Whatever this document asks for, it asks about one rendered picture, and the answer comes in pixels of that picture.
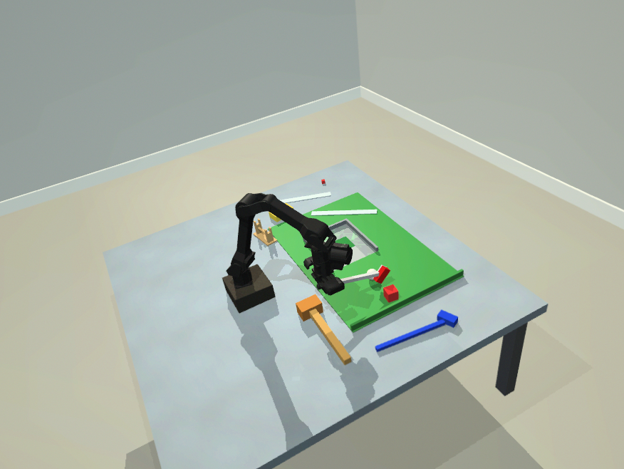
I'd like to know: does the red cube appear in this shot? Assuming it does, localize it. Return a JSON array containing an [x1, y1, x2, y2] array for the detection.
[[383, 284, 399, 303]]

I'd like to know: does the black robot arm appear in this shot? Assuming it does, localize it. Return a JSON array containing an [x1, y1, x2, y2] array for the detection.
[[227, 193, 353, 289]]

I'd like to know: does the green flat mat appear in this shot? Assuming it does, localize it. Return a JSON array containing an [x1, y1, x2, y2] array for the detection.
[[271, 192, 457, 328]]

